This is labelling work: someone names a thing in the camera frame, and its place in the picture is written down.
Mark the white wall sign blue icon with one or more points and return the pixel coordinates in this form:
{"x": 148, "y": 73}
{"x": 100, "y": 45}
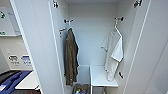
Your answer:
{"x": 26, "y": 60}

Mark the black wall hook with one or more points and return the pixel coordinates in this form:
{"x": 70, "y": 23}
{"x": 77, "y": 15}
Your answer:
{"x": 68, "y": 21}
{"x": 119, "y": 19}

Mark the white t-shirt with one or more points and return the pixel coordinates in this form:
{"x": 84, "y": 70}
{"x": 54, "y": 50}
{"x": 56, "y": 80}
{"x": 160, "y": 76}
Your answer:
{"x": 112, "y": 51}

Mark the white inner shelf unit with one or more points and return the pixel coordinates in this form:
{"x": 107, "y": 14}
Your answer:
{"x": 101, "y": 75}

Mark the brown wicker basket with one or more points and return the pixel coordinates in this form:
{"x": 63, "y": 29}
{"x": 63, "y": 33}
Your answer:
{"x": 80, "y": 89}

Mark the orange white warning label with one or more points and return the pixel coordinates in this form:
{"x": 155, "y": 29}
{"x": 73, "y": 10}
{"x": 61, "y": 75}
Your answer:
{"x": 62, "y": 31}

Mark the white wall sign dark icon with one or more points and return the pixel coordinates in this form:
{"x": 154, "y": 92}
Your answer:
{"x": 13, "y": 60}

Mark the brown jacket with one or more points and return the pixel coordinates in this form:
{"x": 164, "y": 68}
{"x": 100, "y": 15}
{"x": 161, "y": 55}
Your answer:
{"x": 71, "y": 56}

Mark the black stand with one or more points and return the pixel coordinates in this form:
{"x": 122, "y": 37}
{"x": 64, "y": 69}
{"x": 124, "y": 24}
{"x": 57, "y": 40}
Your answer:
{"x": 4, "y": 75}

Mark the white wardrobe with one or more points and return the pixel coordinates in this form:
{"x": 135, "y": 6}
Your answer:
{"x": 90, "y": 40}

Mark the white wardrobe door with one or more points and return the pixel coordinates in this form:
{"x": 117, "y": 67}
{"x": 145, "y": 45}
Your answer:
{"x": 36, "y": 40}
{"x": 153, "y": 43}

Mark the white wall box green print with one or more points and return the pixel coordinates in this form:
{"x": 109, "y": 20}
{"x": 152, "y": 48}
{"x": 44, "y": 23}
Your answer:
{"x": 6, "y": 20}

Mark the white hanger with jacket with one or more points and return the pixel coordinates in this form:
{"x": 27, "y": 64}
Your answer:
{"x": 70, "y": 26}

